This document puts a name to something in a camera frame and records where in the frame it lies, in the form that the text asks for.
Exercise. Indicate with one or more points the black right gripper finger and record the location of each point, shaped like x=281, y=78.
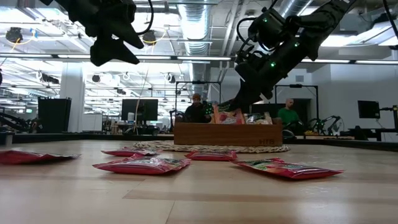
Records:
x=245, y=99

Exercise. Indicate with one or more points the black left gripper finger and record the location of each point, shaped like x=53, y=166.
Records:
x=129, y=31
x=112, y=54

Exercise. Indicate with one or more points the orange black tea packet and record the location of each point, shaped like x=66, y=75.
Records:
x=228, y=117

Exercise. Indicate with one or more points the wooden tea box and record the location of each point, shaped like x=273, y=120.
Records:
x=227, y=135

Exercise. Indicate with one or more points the red tea packet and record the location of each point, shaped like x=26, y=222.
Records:
x=130, y=152
x=211, y=156
x=289, y=170
x=28, y=156
x=140, y=166

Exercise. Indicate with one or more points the background black robot arm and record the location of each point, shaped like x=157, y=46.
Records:
x=15, y=123
x=332, y=119

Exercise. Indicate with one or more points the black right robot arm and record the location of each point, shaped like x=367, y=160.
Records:
x=317, y=21

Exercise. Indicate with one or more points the black ceiling device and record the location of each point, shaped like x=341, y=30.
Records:
x=150, y=37
x=14, y=35

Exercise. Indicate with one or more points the black ceiling spotlight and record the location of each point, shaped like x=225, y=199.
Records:
x=96, y=78
x=171, y=78

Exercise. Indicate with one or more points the person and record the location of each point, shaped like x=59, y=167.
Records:
x=288, y=115
x=196, y=112

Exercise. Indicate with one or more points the white column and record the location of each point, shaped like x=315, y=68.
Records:
x=73, y=99

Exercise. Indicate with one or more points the black computer monitor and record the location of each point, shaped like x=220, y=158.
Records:
x=368, y=109
x=140, y=109

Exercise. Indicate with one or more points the long light bar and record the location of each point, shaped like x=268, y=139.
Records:
x=186, y=58

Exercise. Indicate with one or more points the black partition panel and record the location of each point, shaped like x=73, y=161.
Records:
x=54, y=115

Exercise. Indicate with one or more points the round woven placemat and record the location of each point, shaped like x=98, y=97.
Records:
x=155, y=146

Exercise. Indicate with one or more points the black background desk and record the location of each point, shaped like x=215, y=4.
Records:
x=373, y=130

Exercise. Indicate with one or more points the black metal rig frame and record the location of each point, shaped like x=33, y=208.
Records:
x=199, y=82
x=295, y=85

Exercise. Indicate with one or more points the silver ceiling duct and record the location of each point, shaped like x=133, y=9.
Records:
x=290, y=6
x=196, y=25

